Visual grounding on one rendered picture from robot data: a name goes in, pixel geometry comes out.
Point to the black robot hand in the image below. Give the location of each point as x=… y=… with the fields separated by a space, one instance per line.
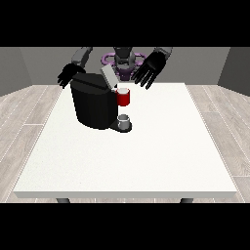
x=153 y=65
x=69 y=73

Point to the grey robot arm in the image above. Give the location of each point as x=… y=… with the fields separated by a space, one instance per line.
x=81 y=56
x=163 y=51

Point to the black coffee machine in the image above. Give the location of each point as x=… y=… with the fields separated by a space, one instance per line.
x=92 y=104

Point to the pale grey machine lid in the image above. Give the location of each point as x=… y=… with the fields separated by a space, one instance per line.
x=109 y=75

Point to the red pod holder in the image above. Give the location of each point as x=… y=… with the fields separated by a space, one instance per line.
x=123 y=99

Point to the grey robot trunk purple rings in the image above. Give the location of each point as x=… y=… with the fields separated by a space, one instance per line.
x=123 y=60

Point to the small grey cup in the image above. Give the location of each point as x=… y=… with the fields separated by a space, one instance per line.
x=124 y=121

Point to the dark table leg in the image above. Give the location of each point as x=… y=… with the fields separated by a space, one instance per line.
x=187 y=200
x=63 y=200

